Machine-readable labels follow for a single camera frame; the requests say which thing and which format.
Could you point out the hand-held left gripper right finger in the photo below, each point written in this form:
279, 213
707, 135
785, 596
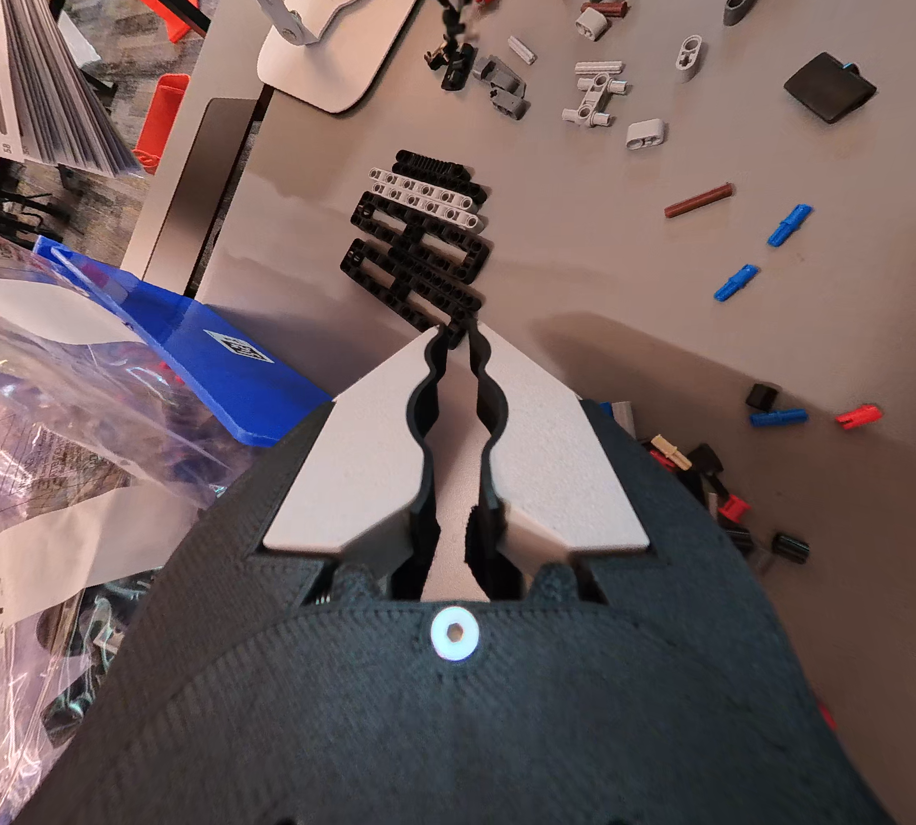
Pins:
565, 474

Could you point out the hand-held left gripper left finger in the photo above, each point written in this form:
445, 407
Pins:
350, 474

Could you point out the black lego connector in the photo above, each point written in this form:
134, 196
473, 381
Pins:
454, 63

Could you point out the pile of small lego pins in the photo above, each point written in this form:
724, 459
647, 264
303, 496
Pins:
705, 464

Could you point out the small light grey lego tube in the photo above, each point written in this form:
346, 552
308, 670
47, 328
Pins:
522, 50

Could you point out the dark grey angled lego piece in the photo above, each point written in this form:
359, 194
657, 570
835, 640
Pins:
512, 102
501, 72

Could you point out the light grey lego piece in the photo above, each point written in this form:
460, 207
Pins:
591, 25

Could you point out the short brown lego piece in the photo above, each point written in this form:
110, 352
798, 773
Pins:
605, 9

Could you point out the light grey lego cross connector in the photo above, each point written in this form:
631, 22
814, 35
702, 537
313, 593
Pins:
594, 99

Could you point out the black lego bush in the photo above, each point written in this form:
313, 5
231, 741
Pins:
762, 397

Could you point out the black lego gear rack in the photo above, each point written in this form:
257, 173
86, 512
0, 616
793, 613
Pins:
436, 165

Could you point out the short blue lego pin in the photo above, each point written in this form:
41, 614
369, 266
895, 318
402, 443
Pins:
778, 417

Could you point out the long blue lego pin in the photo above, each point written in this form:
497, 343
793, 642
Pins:
789, 225
735, 283

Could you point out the light grey two-hole lego beam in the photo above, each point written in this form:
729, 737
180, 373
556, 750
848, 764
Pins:
645, 134

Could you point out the red lego pin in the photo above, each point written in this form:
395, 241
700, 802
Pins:
857, 416

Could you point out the brown lego axle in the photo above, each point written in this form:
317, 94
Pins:
698, 200

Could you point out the black curved lego panel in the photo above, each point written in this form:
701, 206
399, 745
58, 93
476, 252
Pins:
826, 88

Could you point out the lego instruction booklet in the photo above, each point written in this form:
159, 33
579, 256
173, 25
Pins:
50, 52

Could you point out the white metal book stand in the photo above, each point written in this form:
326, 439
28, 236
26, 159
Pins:
336, 31

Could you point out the blue plastic bin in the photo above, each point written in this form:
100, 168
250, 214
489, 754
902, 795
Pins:
215, 367

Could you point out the clear plastic bag of parts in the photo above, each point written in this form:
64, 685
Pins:
86, 481

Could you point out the black lego frame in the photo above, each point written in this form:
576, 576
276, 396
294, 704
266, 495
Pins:
408, 285
372, 218

